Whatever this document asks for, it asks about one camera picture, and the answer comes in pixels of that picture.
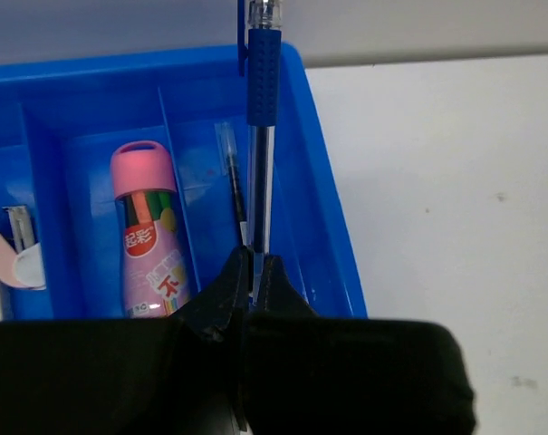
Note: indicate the black gel pen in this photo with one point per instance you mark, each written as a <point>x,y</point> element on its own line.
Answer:
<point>227,141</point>

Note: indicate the pink capped marker tube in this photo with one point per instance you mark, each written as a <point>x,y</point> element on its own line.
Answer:
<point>156,280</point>

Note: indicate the blue compartment tray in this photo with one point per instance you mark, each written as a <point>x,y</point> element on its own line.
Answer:
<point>61,121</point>

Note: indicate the pink white mini stapler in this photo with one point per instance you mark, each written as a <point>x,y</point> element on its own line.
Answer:
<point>21,264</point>

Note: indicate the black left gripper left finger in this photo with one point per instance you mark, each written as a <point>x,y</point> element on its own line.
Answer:
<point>168,375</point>

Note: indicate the blue clear ballpoint pen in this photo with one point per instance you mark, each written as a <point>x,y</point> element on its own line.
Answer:
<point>259,40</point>

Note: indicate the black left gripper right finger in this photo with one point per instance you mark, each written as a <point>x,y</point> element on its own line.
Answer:
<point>307,374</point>

